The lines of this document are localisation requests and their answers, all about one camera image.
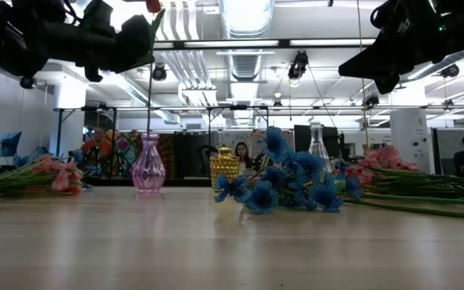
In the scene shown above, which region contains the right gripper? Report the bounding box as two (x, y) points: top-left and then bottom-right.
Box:
(338, 0), (445, 96)

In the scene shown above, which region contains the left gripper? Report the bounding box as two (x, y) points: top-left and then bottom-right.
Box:
(42, 0), (155, 83)

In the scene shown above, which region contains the red tulip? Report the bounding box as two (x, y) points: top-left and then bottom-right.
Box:
(145, 0), (166, 140)
(360, 192), (464, 207)

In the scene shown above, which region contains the pink flower bunch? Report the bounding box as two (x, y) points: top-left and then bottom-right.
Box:
(332, 165), (464, 198)
(0, 154), (85, 203)
(358, 143), (464, 190)

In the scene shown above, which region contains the blue flower bunch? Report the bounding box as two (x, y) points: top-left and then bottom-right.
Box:
(214, 126), (464, 222)
(14, 145), (86, 168)

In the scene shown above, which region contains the clear glass vase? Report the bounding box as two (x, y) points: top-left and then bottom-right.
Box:
(308, 122), (334, 174)

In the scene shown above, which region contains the pink glass vase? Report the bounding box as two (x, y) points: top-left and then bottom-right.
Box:
(131, 133), (167, 194)

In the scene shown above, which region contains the yellow glass vase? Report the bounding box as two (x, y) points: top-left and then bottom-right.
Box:
(209, 145), (241, 189)

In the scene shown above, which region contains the white cabinet column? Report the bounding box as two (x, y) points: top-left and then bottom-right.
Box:
(390, 108), (437, 180)

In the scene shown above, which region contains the black beam with light strips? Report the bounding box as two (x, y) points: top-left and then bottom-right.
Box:
(153, 37), (378, 52)

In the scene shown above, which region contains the colourful patterned panel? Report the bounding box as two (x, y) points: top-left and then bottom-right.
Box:
(110, 129), (144, 178)

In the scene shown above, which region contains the person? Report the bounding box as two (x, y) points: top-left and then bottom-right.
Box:
(79, 125), (114, 178)
(234, 140), (254, 176)

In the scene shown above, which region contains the black monitor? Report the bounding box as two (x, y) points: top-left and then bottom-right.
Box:
(293, 124), (341, 159)

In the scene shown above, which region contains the blue tilted monitor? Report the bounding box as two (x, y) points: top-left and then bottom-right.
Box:
(0, 130), (23, 159)

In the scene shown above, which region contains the thin hanging cord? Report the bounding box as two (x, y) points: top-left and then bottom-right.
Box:
(355, 0), (370, 178)

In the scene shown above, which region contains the black background workstation frame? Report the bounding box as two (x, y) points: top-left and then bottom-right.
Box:
(205, 104), (271, 178)
(52, 104), (118, 179)

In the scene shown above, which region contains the silver ventilation duct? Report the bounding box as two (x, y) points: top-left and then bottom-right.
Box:
(218, 0), (276, 84)

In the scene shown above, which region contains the black table frame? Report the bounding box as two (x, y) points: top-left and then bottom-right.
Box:
(82, 176), (217, 188)

